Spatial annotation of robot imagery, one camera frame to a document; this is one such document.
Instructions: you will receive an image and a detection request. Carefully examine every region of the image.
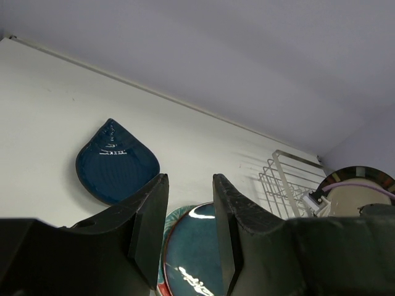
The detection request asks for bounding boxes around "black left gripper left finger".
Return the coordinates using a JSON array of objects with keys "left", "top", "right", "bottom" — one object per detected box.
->
[{"left": 72, "top": 174, "right": 169, "bottom": 290}]

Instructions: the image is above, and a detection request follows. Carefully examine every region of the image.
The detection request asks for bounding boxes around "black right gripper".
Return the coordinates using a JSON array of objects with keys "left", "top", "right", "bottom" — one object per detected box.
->
[{"left": 359, "top": 203, "right": 395, "bottom": 216}]

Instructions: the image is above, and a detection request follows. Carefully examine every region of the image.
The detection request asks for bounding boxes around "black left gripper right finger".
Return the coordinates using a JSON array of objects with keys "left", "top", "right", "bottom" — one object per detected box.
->
[{"left": 212, "top": 174, "right": 289, "bottom": 295}]

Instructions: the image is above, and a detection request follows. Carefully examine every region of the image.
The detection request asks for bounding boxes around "dark rimmed beige plate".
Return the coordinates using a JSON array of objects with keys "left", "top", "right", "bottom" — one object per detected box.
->
[{"left": 317, "top": 166, "right": 394, "bottom": 217}]

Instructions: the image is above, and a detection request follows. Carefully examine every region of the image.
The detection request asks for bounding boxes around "dark teal patterned plate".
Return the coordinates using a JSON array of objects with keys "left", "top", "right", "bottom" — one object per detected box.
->
[{"left": 164, "top": 202, "right": 225, "bottom": 295}]

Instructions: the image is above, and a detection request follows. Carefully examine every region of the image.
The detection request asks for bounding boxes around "red and teal floral plate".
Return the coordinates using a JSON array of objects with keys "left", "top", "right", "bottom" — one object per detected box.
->
[{"left": 155, "top": 205, "right": 194, "bottom": 296}]

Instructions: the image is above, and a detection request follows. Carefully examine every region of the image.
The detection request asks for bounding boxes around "dark blue leaf-shaped plate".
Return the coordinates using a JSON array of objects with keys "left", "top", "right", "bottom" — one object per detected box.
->
[{"left": 75, "top": 118, "right": 160, "bottom": 205}]

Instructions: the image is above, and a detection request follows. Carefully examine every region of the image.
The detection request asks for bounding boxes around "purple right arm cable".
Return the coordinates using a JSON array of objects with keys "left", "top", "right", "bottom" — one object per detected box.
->
[{"left": 319, "top": 181, "right": 395, "bottom": 200}]

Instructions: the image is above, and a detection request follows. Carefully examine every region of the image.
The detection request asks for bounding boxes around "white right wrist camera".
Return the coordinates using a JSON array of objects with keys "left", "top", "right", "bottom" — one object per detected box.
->
[{"left": 302, "top": 189, "right": 331, "bottom": 218}]

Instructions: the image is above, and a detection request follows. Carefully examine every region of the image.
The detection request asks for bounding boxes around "wire dish rack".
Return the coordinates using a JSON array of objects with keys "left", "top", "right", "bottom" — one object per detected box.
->
[{"left": 259, "top": 150, "right": 326, "bottom": 220}]

